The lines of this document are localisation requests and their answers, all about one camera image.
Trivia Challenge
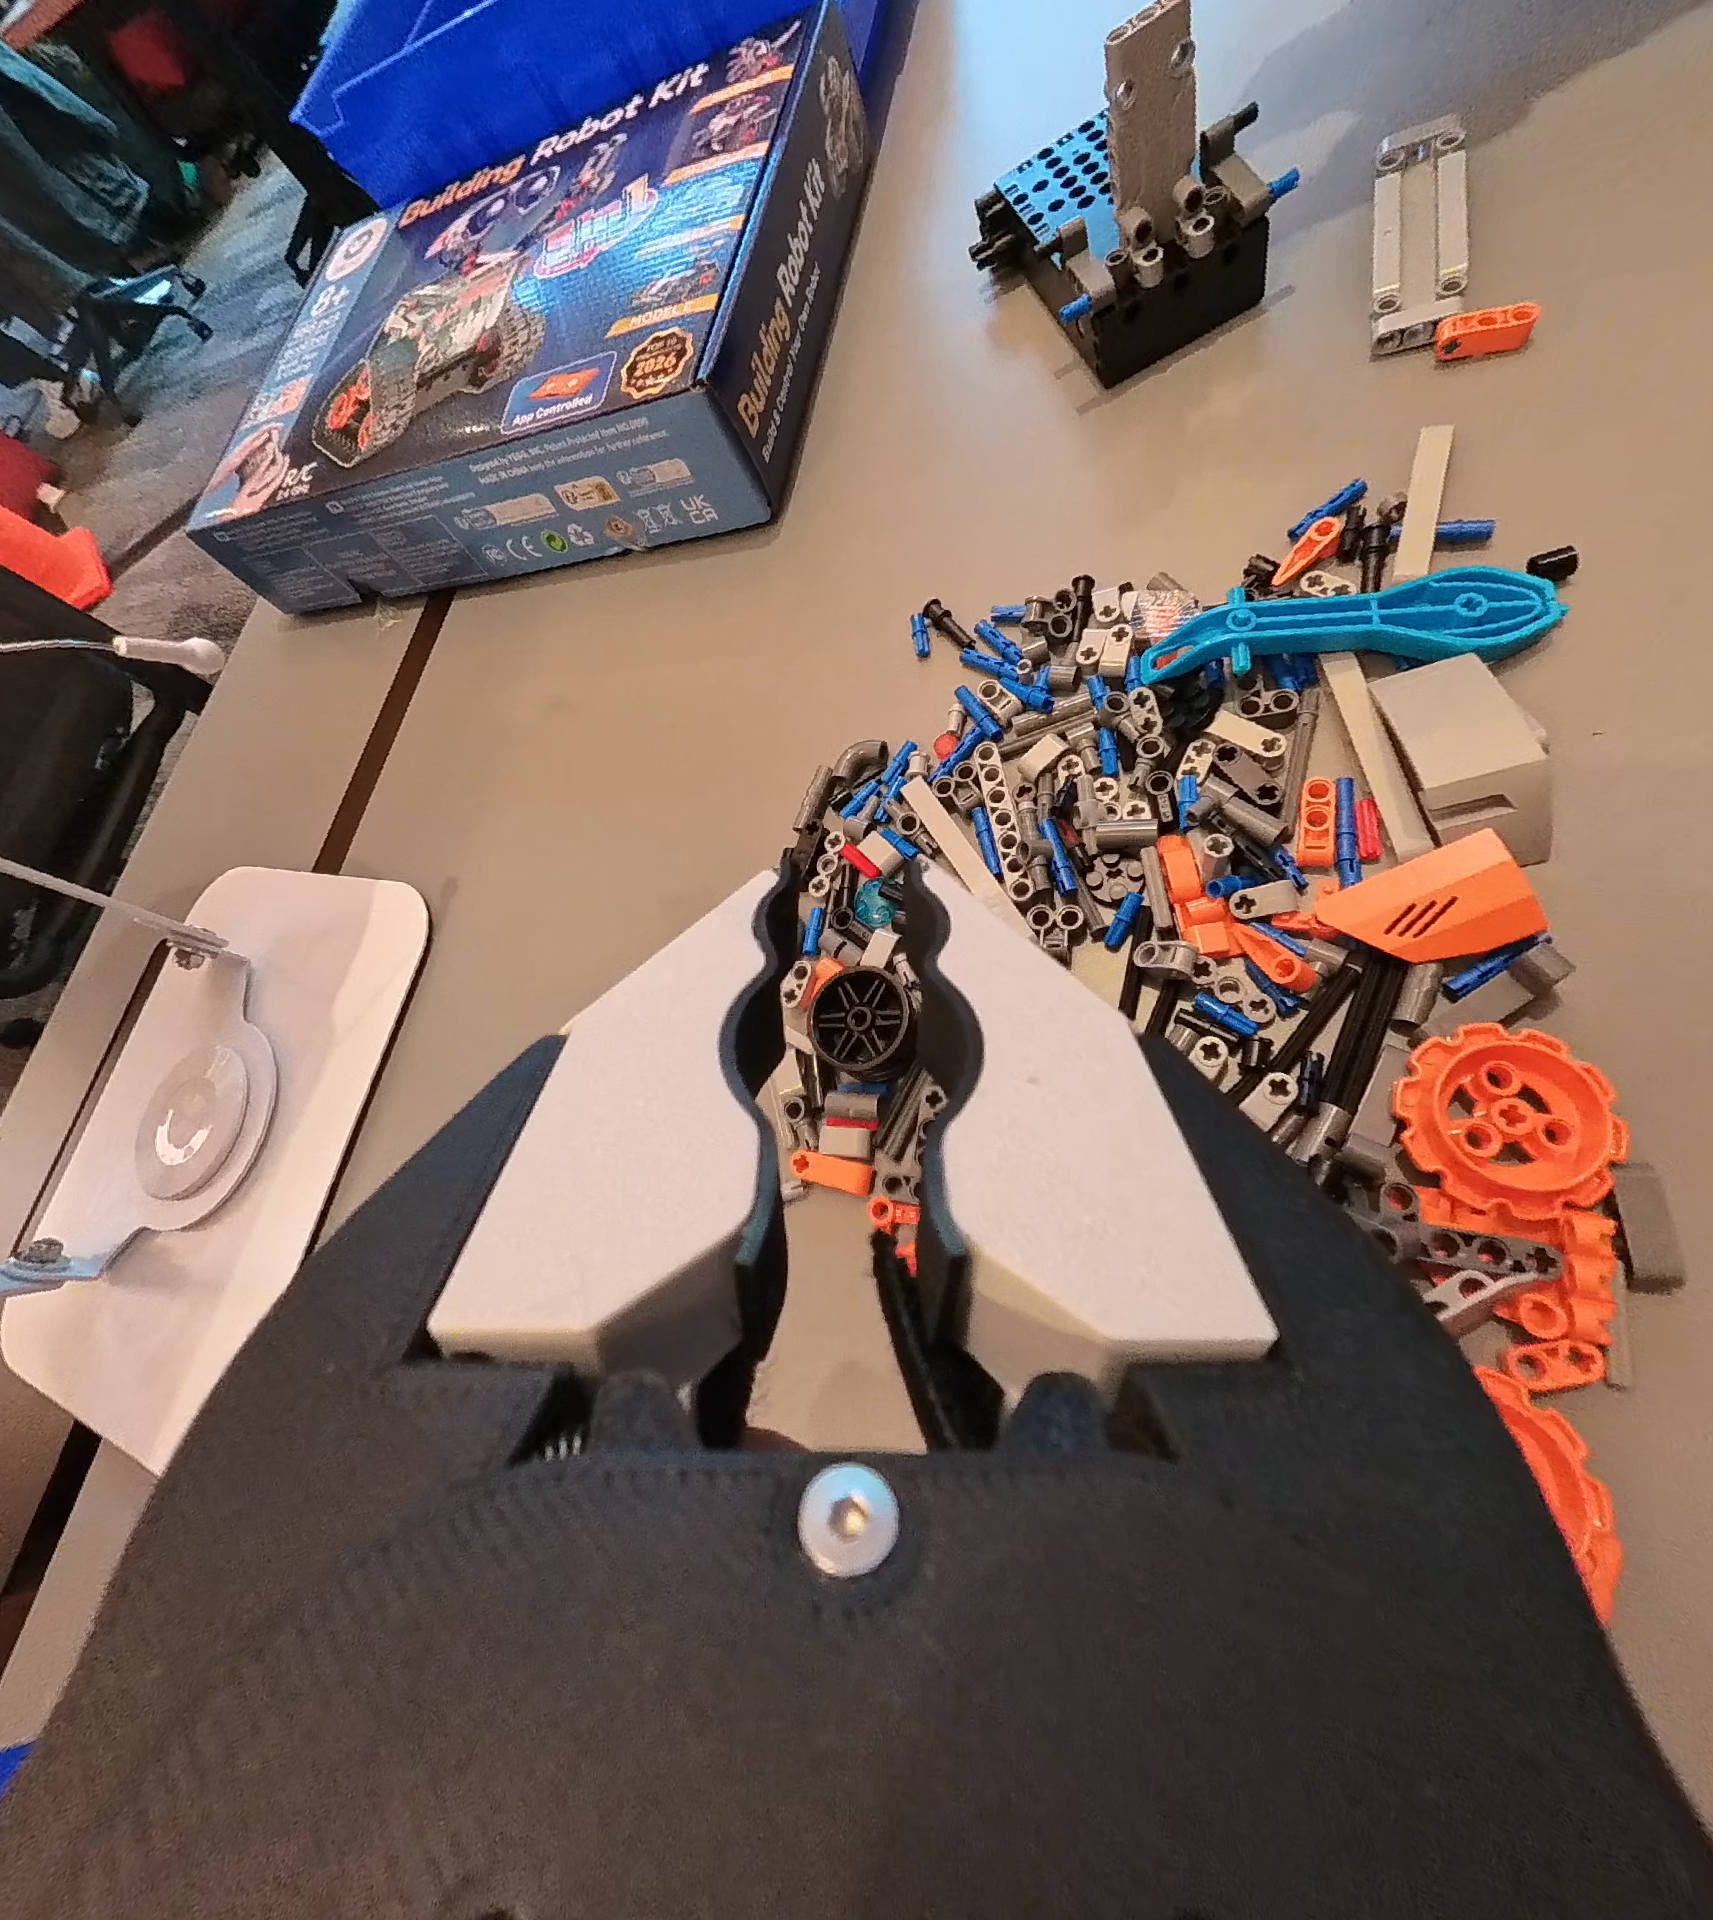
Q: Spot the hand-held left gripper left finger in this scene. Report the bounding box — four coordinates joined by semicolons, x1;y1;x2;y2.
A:
428;867;814;1418

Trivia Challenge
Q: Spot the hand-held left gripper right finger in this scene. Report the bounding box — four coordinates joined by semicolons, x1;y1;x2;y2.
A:
911;882;1283;1441

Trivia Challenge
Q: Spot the small black wheel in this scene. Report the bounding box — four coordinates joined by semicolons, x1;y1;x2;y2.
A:
806;959;924;1073

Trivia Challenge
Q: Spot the pile of toy building pieces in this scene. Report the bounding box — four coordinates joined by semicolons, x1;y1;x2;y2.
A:
782;420;1692;1409

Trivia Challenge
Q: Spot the orange connector piece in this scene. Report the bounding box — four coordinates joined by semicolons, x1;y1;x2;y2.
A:
1436;299;1547;365

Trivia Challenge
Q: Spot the grey perforated beam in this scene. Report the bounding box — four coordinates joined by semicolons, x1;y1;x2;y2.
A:
1368;114;1477;362

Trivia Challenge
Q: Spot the orange toothed wheel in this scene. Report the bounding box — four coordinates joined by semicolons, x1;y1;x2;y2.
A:
1483;1215;1629;1387
1470;1365;1633;1626
1393;1023;1636;1229

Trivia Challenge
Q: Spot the wooden book stand, white base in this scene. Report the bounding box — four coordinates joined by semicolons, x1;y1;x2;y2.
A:
0;451;430;1476

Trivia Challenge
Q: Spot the orange wedge panel piece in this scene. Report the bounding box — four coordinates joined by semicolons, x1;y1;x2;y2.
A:
1306;829;1561;966

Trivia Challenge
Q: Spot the grey flat panel piece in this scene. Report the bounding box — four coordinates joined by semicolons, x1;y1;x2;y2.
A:
1368;651;1561;867

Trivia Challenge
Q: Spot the turquoise wrench-shaped piece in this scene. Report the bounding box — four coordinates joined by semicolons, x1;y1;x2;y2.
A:
1141;565;1572;690

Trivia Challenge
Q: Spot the office chair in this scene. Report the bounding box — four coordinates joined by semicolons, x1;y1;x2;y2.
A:
0;555;216;1045

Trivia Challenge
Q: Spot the blue toy kit box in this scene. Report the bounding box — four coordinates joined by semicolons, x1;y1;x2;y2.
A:
186;0;889;621

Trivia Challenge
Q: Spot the black perforated block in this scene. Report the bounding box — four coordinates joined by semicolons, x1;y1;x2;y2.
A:
973;0;1305;388

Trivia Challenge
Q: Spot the black backpack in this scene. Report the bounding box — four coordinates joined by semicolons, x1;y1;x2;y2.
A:
0;0;213;317

